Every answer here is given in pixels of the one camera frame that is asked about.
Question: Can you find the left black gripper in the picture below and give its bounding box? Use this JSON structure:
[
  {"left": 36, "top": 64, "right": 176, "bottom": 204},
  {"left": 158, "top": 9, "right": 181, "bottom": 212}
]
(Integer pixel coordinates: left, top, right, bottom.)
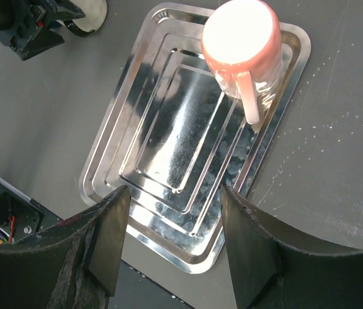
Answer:
[{"left": 0, "top": 1, "right": 86, "bottom": 61}]

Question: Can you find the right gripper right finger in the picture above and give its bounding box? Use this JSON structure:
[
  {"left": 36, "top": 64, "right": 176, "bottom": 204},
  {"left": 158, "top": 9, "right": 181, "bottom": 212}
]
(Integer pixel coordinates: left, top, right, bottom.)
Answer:
[{"left": 220, "top": 185, "right": 363, "bottom": 308}]

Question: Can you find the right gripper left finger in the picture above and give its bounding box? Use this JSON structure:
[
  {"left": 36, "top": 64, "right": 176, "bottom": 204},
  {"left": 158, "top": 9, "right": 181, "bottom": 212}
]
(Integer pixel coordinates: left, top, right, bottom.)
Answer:
[{"left": 0, "top": 185, "right": 131, "bottom": 308}]

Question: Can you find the pink mug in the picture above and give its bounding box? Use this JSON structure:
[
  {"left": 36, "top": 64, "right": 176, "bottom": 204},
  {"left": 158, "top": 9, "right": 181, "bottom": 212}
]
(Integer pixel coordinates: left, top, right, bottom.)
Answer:
[{"left": 201, "top": 0, "right": 283, "bottom": 124}]

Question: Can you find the cream white mug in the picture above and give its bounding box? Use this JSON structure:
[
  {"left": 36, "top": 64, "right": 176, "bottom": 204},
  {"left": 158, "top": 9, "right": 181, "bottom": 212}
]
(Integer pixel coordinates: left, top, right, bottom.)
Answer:
[{"left": 57, "top": 0, "right": 108, "bottom": 37}]

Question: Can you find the silver metal tray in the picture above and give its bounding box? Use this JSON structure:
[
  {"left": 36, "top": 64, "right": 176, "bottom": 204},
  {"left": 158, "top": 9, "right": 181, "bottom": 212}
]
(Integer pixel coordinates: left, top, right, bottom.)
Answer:
[{"left": 80, "top": 3, "right": 311, "bottom": 274}]

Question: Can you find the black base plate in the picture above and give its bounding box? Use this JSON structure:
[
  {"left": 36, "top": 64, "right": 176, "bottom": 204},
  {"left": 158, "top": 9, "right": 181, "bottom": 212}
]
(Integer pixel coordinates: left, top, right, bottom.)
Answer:
[{"left": 0, "top": 183, "right": 61, "bottom": 245}]

